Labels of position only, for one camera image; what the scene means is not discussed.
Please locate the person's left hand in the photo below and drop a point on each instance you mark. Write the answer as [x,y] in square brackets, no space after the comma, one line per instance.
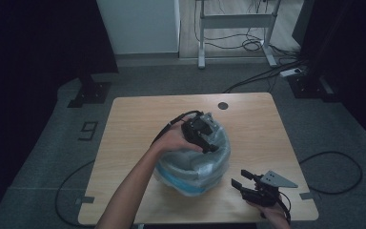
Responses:
[171,138]

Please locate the white cabinet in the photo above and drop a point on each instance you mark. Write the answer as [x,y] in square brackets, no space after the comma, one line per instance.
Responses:
[139,25]

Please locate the person's right hand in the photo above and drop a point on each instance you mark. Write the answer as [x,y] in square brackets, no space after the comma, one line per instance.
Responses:
[274,216]

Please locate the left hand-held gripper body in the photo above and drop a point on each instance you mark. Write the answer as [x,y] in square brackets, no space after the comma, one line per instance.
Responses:
[198,130]

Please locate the black curtain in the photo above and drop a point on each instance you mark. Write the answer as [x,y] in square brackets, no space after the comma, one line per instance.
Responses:
[28,47]
[346,47]

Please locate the white power strip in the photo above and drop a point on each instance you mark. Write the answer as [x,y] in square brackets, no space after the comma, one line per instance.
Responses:
[290,72]

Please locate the dark round table grommet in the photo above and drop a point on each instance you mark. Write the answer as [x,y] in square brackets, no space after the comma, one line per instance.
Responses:
[223,106]

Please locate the grey tape strip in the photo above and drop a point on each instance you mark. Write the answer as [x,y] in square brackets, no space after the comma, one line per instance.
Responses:
[306,196]
[85,200]

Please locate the white plastic bag blue edge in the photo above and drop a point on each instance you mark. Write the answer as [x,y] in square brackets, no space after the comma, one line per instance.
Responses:
[193,168]

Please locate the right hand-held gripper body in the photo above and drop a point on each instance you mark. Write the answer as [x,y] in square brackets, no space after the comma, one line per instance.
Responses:
[263,194]

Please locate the white metal desk frame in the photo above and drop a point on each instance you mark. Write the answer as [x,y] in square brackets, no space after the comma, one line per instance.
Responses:
[235,20]

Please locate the black square stand base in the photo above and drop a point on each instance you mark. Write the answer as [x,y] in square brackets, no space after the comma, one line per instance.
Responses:
[90,93]
[309,86]

